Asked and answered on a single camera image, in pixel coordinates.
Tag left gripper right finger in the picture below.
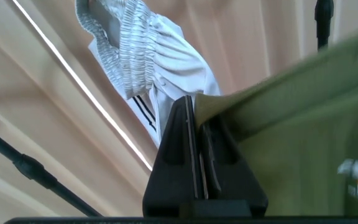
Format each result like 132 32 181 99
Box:
199 114 269 218

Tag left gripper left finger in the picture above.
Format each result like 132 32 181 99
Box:
142 95 204 218

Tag green garment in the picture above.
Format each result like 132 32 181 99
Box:
193 26 358 217

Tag pale grey shorts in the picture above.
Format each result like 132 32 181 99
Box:
75 0 222 149

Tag black clothes rack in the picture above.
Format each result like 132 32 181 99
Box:
0 0 334 218

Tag beige curtain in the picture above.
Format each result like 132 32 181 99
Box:
0 0 358 218

